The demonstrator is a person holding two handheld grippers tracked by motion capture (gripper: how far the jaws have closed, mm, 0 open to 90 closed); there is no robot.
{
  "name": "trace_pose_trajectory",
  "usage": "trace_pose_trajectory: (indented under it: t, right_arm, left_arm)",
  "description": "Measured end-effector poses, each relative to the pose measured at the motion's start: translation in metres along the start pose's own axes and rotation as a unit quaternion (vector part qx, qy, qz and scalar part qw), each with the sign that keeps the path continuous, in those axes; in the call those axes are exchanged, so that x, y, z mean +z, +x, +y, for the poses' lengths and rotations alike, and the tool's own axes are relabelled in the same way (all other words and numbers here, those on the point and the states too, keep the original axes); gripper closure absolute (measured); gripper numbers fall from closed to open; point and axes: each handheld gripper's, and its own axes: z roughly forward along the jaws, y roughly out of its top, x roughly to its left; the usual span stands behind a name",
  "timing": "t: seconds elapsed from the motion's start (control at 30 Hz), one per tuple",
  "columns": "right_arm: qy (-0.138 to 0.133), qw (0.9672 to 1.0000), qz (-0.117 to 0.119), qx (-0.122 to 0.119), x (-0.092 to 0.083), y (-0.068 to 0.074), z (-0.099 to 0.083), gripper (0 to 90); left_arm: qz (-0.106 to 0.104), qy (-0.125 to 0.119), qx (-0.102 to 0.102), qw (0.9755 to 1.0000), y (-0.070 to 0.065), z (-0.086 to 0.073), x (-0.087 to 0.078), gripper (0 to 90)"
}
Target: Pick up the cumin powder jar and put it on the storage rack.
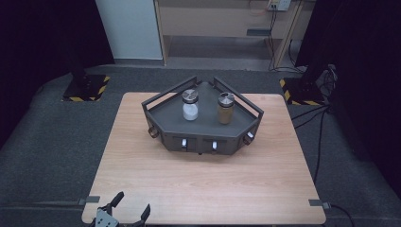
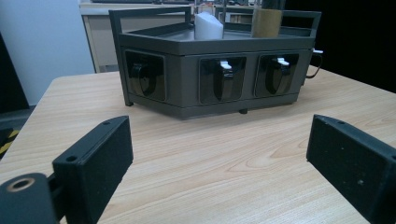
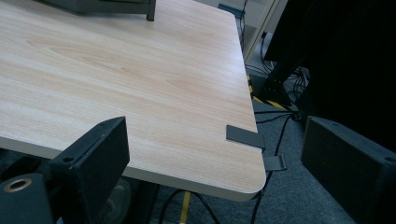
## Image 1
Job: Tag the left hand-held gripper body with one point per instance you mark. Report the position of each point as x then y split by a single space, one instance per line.
105 218

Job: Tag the dark grey corner shelf rack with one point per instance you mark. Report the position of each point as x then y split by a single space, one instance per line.
201 126

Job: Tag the white powder spice jar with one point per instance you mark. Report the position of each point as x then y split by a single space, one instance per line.
190 105

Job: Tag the brown powder spice jar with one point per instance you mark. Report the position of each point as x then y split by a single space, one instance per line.
225 108

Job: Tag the grey tape strip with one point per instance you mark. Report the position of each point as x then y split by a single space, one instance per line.
90 200
318 203

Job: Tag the black stand base striped edge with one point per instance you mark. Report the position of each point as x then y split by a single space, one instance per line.
301 93
85 90

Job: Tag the black curtain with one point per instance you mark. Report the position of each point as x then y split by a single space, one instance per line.
365 63
41 47

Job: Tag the white panel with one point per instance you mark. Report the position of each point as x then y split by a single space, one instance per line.
130 28

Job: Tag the wooden shelf unit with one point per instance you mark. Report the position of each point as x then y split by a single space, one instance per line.
214 22

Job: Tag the white power strip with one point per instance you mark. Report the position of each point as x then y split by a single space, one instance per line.
280 4

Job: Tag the grey flat bracket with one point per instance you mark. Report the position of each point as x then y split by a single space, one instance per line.
258 32

